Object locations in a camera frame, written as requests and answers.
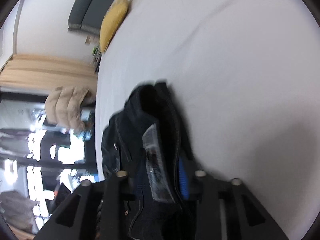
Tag black denim pants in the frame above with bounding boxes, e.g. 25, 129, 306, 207
101, 82, 197, 239

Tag beige puffer jacket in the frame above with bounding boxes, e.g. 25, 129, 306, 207
45, 86, 95, 132

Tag dark grey nightstand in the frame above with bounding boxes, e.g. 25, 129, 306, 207
92, 46, 102, 73

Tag beige curtain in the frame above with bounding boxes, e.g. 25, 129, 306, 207
1, 54, 98, 93

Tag bed with white sheet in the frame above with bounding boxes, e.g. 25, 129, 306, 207
95, 0, 319, 239

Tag yellow cushion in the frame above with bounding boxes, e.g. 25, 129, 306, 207
99, 0, 129, 53

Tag dark grey upholstered headboard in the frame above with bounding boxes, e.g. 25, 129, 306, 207
68, 0, 114, 37

